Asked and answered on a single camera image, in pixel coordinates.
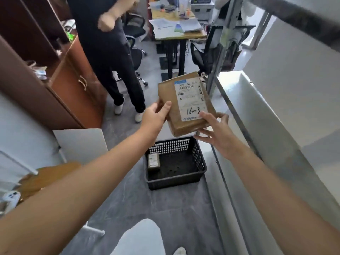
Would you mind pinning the wooden chair white metal frame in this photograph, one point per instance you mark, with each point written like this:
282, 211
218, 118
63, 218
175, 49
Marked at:
53, 172

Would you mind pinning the person's white trousers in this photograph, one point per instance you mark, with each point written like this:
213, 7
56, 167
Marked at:
140, 239

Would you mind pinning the person's right hand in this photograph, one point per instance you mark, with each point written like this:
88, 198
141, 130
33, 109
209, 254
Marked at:
223, 138

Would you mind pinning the parcel with handwritten label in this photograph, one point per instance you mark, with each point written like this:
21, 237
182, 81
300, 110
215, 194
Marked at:
170, 98

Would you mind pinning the grey desktop printer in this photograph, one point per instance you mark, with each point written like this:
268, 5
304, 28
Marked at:
202, 9

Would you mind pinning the light wooden desk black legs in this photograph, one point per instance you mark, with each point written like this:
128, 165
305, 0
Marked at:
182, 55

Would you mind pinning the person's left hand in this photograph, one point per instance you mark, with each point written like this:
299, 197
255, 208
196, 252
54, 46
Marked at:
152, 122

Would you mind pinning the scattered white documents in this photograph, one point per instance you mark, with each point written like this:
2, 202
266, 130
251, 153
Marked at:
164, 26

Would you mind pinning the black plastic basket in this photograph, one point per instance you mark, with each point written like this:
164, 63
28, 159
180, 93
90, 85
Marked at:
180, 167

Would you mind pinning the small green object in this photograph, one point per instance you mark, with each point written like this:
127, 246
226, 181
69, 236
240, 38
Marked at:
70, 36

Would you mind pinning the clear plastic water bottle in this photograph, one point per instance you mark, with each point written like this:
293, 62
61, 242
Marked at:
184, 6

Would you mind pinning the person's white right shoe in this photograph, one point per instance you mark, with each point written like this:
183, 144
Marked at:
180, 251

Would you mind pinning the white handheld controller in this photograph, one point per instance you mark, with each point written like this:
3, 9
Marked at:
10, 199

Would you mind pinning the labelled cardboard parcel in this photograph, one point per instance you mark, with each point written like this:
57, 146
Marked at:
153, 161

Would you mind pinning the black office chair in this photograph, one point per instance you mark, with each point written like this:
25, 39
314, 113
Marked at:
202, 58
134, 30
136, 57

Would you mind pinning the grey metal shelf rack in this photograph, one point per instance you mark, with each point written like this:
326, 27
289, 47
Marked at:
292, 15

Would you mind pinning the white flat board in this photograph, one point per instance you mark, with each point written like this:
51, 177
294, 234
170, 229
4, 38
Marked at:
79, 146

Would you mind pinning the brown wooden cabinet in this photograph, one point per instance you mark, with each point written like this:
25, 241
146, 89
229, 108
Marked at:
74, 95

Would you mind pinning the person's left forearm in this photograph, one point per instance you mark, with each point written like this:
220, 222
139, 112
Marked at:
66, 199

